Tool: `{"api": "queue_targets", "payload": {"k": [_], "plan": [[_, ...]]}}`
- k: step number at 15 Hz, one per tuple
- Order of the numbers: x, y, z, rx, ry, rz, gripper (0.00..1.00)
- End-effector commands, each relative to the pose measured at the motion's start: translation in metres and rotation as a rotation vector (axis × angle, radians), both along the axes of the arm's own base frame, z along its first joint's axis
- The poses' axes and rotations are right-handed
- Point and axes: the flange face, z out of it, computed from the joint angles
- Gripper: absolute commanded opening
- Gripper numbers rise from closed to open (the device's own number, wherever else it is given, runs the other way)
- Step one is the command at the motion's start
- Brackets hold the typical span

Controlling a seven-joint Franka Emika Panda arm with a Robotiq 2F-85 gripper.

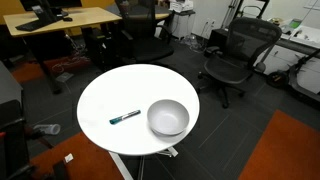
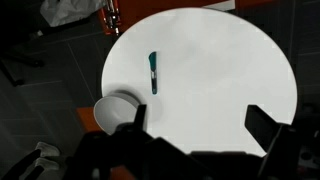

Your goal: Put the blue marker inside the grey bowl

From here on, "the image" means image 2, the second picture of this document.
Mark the orange box under table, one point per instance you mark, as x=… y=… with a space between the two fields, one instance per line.
x=87 y=119

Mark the grey bowl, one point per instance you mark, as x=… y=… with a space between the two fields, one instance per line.
x=114 y=109

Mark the white shoes on floor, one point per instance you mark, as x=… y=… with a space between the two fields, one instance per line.
x=42 y=157

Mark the blue marker with silver barrel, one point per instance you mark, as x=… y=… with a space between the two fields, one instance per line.
x=153 y=67

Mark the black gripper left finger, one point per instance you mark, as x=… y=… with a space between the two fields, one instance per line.
x=140 y=117

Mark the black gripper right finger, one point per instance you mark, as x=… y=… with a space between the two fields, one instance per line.
x=269 y=134

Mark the round white table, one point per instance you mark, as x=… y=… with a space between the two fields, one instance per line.
x=210 y=66

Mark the white plastic bag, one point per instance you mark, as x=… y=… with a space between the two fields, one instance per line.
x=61 y=12

